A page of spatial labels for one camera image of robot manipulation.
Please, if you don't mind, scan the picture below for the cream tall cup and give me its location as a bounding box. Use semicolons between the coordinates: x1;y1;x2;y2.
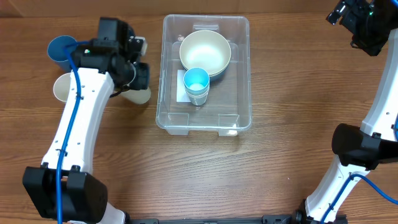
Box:
53;73;71;103
119;67;152;105

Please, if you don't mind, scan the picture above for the light blue small cup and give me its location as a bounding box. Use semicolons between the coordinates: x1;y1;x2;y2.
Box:
183;67;210;93

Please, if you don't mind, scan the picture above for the cream bowl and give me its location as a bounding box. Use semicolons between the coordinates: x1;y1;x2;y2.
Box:
179;30;232;77
181;62;229;79

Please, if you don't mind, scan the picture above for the pink small cup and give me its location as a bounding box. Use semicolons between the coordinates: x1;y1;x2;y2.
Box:
186;93;208;99

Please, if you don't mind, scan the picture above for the grey small cup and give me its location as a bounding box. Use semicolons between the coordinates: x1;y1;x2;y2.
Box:
188;96;207;106

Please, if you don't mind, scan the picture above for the dark blue bowl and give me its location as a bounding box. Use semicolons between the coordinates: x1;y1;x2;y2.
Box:
209;67;228;83

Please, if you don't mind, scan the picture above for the teal small cup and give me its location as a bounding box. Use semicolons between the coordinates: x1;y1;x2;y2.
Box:
185;88;209;96

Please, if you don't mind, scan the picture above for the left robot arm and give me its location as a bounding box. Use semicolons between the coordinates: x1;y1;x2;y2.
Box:
22;17;151;223

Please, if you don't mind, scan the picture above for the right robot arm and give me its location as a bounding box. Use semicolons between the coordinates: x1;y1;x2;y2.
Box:
285;0;397;223

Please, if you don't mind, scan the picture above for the white label in container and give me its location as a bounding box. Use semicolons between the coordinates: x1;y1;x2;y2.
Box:
176;70;190;103

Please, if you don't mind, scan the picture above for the clear plastic storage container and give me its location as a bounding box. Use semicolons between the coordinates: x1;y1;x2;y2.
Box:
156;14;252;136

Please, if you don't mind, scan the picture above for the dark blue tall cup right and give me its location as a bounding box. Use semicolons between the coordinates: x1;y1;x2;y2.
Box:
127;27;136;39

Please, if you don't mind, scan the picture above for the dark blue tall cup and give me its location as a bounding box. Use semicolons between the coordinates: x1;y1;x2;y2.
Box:
127;27;136;39
47;35;76;73

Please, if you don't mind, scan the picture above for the dark blue tall cup left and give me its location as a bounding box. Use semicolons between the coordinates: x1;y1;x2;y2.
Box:
47;35;76;73

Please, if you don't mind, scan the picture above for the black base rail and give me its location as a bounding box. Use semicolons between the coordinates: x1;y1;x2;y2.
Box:
124;213;348;224

